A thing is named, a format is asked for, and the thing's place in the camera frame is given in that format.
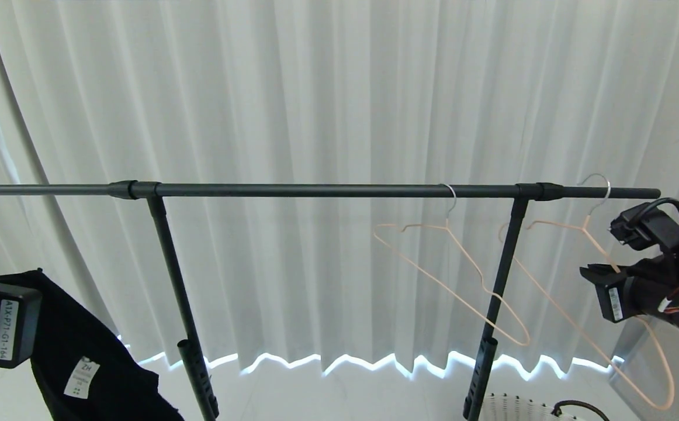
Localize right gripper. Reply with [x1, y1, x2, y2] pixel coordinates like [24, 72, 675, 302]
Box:
[579, 257, 679, 343]

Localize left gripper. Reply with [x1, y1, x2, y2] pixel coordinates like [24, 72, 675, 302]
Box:
[0, 278, 43, 369]

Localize pink clothes hanger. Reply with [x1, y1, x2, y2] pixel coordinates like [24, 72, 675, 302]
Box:
[497, 174, 676, 411]
[373, 184, 531, 347]

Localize black garment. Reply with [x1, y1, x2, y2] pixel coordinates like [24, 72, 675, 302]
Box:
[0, 269, 185, 421]

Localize white laundry basket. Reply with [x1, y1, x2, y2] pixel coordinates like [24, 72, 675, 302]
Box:
[480, 393, 612, 421]

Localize black clothes rack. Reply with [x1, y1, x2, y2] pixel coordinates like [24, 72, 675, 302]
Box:
[0, 180, 661, 421]

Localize white curtain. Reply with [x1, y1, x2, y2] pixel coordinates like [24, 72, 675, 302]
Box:
[0, 0, 679, 381]

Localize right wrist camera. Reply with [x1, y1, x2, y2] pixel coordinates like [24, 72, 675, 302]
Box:
[609, 202, 679, 270]

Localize black cable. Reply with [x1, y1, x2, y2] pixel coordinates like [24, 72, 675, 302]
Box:
[638, 198, 679, 236]

